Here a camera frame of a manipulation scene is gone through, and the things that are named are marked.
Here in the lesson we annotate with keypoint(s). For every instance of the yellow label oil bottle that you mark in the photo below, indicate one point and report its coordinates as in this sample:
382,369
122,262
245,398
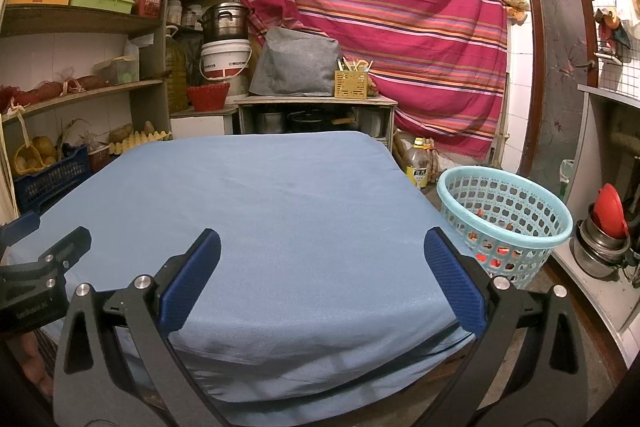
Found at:
417,169

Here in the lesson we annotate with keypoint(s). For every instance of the stack of steel pots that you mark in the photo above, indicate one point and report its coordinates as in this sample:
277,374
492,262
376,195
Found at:
595,252

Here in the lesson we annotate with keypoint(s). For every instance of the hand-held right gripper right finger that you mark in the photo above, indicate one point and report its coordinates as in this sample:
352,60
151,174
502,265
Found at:
452,282

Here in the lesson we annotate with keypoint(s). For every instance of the yellow basket of potatoes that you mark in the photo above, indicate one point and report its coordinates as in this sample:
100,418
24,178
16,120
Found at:
27,164

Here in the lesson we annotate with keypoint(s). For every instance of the red plastic lid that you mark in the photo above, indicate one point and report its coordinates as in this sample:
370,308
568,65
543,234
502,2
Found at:
610,212

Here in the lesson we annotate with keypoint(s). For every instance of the hanging colourful cloth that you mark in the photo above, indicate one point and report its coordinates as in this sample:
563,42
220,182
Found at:
612,29

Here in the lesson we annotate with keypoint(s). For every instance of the small white shelf table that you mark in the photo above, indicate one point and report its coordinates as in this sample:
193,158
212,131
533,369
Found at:
310,99

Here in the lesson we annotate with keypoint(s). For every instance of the white kitchen counter cabinet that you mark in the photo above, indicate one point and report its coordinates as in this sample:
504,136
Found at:
595,142

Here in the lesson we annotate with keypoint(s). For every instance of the small steel pot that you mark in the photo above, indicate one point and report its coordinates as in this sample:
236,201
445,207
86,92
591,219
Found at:
270,122

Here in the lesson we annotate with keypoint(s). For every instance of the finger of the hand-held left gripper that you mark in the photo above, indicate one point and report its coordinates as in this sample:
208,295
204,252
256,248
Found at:
20,229
65,252

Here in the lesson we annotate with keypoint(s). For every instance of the white plastic bag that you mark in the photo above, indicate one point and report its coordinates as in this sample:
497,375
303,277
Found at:
566,171

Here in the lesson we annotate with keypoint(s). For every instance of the wide wooden shelf unit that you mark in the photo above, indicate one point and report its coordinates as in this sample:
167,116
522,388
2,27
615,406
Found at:
75,19

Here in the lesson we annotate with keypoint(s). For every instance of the yellow utensil holder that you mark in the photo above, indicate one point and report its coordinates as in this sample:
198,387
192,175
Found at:
351,84

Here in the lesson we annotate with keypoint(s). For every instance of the white plastic bucket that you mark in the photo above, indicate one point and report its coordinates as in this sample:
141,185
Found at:
225,59

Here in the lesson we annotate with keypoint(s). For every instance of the yellow egg carton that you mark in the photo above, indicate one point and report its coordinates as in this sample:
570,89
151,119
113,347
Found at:
140,141

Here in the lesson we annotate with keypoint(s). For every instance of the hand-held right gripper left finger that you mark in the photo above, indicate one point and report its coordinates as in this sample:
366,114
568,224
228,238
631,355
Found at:
192,282

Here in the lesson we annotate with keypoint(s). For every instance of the pale green container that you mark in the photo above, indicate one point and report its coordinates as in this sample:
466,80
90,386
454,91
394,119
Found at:
117,69

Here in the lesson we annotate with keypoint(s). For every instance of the grey bag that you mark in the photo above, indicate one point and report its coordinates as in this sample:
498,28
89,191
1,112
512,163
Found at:
295,62

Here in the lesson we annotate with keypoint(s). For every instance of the red basin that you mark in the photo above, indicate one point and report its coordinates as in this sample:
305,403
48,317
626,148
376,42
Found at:
207,97

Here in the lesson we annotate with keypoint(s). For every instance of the large oil jug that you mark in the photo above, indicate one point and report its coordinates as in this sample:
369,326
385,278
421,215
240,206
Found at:
176,77

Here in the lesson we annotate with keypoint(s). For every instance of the red striped hanging cloth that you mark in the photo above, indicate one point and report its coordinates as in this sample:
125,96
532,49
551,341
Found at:
400,7

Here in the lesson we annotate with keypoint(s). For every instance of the small red basket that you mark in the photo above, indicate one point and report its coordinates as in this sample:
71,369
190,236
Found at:
148,6

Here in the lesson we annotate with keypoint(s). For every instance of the green tray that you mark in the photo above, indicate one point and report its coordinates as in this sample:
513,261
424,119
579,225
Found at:
100,2

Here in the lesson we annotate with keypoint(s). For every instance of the red mesh sack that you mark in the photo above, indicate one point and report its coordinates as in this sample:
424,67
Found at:
45,89

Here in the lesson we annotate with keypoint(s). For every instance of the large steel pot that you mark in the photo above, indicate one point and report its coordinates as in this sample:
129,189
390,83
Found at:
225,22

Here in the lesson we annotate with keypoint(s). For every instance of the light blue plastic basket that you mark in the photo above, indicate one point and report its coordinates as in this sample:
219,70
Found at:
500,207

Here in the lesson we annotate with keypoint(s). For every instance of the black pan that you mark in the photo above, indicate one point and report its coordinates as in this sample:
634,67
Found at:
307,121

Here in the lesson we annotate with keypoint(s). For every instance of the hanging yellow bundle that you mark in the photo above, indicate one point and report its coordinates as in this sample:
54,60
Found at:
515,4

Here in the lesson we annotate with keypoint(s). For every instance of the bundle of wooden sticks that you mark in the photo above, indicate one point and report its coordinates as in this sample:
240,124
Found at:
401,147

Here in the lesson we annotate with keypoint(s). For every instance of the brown framed door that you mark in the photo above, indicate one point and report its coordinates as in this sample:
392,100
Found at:
560,57

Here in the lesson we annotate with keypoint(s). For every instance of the bundle of firewood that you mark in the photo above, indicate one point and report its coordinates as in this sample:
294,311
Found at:
433,154

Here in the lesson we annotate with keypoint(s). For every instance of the person's left hand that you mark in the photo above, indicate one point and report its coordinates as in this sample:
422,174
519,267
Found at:
35,362

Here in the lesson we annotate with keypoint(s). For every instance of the blue plastic crate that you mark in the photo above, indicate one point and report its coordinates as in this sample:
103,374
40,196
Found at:
50,182

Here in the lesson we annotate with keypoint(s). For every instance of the blue tablecloth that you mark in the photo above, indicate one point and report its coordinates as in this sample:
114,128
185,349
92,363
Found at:
280,217

